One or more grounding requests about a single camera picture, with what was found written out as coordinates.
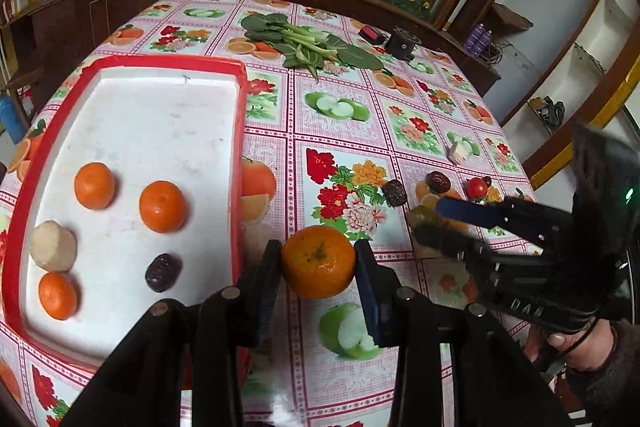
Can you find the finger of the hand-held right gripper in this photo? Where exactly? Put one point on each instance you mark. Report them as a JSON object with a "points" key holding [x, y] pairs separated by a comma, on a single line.
{"points": [[465, 211], [450, 243]]}

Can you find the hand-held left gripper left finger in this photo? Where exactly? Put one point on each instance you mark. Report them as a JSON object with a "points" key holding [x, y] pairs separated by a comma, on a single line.
{"points": [[265, 292]]}

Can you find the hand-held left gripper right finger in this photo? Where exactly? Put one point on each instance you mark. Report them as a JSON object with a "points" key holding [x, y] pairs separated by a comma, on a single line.
{"points": [[370, 292]]}

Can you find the red cherry tomato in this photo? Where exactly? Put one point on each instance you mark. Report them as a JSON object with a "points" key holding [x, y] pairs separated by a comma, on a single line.
{"points": [[477, 187]]}

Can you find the green grape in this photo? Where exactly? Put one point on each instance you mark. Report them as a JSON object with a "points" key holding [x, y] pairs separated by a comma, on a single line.
{"points": [[424, 217]]}

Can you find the dark red date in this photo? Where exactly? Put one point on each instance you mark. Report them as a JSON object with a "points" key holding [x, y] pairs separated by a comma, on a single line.
{"points": [[162, 272], [395, 193], [438, 182]]}

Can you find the peeled banana piece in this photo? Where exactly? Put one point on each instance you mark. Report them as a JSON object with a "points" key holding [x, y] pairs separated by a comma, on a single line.
{"points": [[460, 153], [52, 244]]}

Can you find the orange tangerine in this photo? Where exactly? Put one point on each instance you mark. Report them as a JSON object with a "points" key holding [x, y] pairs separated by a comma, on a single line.
{"points": [[95, 185], [318, 262], [57, 295], [163, 207]]}

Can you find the red and white tray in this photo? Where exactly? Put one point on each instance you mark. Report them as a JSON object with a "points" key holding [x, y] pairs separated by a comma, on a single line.
{"points": [[150, 117]]}

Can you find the person's right forearm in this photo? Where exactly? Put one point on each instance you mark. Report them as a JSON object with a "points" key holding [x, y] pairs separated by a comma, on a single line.
{"points": [[617, 374]]}

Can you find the person's right hand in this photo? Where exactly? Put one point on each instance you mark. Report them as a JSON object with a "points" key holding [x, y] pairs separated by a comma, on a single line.
{"points": [[585, 352]]}

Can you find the floral plastic tablecloth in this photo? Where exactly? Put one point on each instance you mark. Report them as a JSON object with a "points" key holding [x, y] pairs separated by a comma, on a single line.
{"points": [[325, 132]]}

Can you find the purple spray can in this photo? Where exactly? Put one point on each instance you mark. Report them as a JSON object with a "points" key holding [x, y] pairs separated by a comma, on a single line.
{"points": [[485, 42], [473, 39]]}

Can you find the black cylindrical device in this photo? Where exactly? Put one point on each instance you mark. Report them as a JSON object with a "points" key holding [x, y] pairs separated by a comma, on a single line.
{"points": [[402, 43]]}

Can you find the red and black small device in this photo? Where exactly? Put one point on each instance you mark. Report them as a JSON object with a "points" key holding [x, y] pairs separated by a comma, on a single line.
{"points": [[372, 34]]}

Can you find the bok choy leaves pile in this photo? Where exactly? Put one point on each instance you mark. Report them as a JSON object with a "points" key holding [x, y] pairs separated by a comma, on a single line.
{"points": [[300, 39]]}

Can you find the blue bottle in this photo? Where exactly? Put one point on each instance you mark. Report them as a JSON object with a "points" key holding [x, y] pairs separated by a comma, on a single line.
{"points": [[10, 117]]}

